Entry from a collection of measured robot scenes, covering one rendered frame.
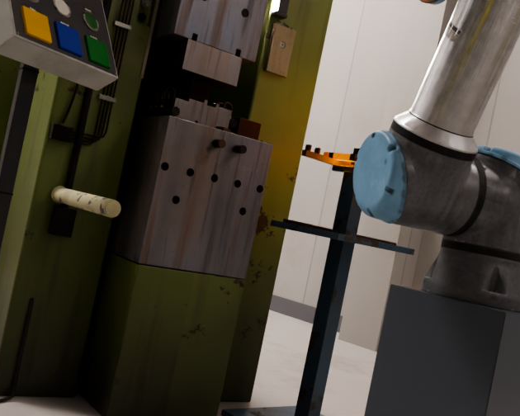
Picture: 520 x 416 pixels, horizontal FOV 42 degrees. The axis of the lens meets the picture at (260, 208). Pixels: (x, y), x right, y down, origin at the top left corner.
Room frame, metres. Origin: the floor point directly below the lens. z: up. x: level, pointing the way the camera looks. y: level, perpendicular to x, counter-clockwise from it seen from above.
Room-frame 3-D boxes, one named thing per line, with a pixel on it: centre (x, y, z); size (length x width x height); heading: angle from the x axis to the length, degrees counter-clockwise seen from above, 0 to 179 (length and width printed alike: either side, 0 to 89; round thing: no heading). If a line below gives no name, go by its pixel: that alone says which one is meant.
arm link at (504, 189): (1.24, -0.41, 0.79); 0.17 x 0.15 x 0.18; 111
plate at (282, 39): (2.40, 0.04, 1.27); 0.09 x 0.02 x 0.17; 123
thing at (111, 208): (1.86, 0.47, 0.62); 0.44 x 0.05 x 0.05; 33
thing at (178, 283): (2.33, 0.31, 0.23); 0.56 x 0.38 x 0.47; 33
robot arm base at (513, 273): (1.24, -0.42, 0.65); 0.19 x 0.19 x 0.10
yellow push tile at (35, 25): (1.59, 0.60, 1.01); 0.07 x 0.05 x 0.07; 148
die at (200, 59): (2.30, 0.35, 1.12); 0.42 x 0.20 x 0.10; 33
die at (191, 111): (2.30, 0.35, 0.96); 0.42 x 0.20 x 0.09; 33
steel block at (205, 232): (2.33, 0.31, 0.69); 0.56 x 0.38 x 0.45; 33
